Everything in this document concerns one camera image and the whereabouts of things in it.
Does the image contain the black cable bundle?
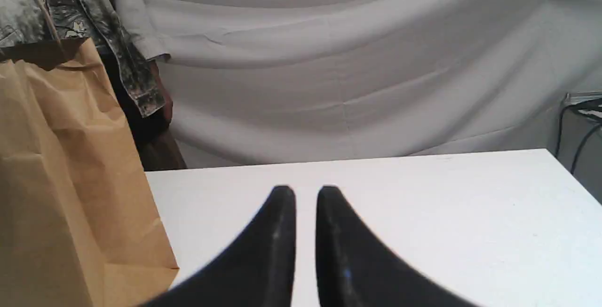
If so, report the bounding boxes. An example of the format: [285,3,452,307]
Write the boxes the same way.
[555,98,602,175]

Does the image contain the white draped backdrop cloth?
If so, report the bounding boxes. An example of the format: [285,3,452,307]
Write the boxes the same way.
[113,0,602,169]

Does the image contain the person's left hand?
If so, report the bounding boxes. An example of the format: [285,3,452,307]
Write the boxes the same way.
[148,60,174,125]

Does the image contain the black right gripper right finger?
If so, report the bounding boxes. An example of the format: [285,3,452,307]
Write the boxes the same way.
[315,186,471,307]

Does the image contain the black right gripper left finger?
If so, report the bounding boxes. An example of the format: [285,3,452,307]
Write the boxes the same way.
[145,186,296,307]

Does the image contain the person in camouflage jacket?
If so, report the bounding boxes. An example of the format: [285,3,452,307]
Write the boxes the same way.
[0,0,187,171]

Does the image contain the brown paper bag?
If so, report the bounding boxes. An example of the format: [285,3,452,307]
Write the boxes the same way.
[0,39,179,307]

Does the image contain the grey side cabinet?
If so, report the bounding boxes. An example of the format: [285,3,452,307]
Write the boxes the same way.
[552,90,602,202]

